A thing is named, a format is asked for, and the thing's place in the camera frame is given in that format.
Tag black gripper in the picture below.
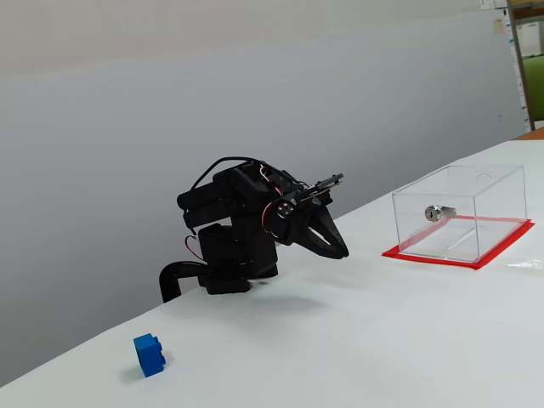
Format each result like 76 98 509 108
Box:
263 192 350 261

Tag blue lego brick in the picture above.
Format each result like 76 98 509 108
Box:
133 333 167 378

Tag transparent plastic box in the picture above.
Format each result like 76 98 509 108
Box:
391 164 528 264

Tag white cardboard box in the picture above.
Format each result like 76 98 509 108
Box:
516 19 544 59

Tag silver cylinder lock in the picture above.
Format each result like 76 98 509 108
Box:
423 204 458 223

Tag black table clamp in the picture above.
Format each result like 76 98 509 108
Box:
158 259 209 303

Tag brown wooden table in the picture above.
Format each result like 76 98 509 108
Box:
512 126 544 141

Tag green panel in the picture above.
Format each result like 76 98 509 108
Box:
521 54 544 128

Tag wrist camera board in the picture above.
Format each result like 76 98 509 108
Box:
297 173 345 203

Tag red white servo wire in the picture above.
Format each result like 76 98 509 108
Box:
184 235 206 261
262 200 280 235
258 165 284 192

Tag red tape frame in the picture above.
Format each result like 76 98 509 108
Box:
381 214 536 271

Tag grey metal shelf post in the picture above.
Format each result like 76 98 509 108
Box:
507 0 535 133

